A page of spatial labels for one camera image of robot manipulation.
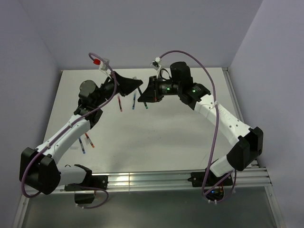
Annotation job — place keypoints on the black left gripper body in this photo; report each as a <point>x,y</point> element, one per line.
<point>106,90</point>

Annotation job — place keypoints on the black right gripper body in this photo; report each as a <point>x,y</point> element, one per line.
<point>161,87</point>

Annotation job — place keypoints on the magenta pen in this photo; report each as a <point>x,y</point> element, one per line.
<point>120,103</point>

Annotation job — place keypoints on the green capped pen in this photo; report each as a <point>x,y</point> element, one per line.
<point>142,100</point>

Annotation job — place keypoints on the light blue pen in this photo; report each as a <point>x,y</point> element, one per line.
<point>134,101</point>

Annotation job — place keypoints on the red capped pen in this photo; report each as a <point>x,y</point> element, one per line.
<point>89,140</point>

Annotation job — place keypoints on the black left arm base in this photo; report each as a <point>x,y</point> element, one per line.
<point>95,183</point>

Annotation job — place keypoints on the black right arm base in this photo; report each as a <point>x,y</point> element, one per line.
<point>218,193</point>

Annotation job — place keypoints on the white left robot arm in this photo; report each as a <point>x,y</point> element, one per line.
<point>38,167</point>

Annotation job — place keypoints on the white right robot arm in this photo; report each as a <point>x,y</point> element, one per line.
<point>246,142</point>

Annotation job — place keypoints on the dark blue capped pen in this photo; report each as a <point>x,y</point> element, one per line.
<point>81,145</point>

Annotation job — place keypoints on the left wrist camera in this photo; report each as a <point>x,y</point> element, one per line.
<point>103,68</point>

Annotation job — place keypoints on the aluminium side rail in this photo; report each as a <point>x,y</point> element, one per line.
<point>232,94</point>

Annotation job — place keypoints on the aluminium front rail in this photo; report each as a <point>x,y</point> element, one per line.
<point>177,180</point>

